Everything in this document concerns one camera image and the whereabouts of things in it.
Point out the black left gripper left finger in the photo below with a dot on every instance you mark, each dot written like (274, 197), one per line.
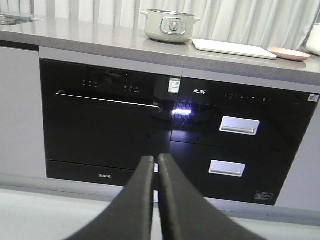
(129, 216)

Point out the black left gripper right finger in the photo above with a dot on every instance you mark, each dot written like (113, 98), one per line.
(186, 215)

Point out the cream bear print tray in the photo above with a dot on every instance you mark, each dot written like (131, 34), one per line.
(232, 49)

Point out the pink round plate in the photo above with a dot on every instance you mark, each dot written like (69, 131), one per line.
(289, 54)

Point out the black drawer disinfection cabinet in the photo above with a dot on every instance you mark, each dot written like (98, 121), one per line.
(238, 142)

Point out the black built-in dishwasher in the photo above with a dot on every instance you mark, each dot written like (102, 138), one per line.
(100, 121)

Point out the grey left cabinet panel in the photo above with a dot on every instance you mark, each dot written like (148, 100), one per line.
(22, 150)

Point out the grey stone countertop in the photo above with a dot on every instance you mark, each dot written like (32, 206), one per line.
(127, 48)

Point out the cream electric cooking pot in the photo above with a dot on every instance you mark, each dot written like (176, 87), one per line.
(169, 26)

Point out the white blender appliance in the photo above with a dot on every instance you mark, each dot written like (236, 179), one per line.
(313, 42)

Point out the grey pleated curtain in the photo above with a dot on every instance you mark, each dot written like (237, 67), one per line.
(263, 23)

